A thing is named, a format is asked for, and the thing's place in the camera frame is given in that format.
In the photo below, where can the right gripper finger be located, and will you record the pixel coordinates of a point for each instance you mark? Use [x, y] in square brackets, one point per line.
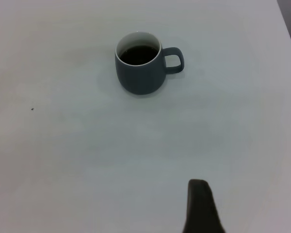
[201, 208]

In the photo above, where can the dark coffee liquid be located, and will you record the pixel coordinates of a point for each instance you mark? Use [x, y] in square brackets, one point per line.
[138, 55]

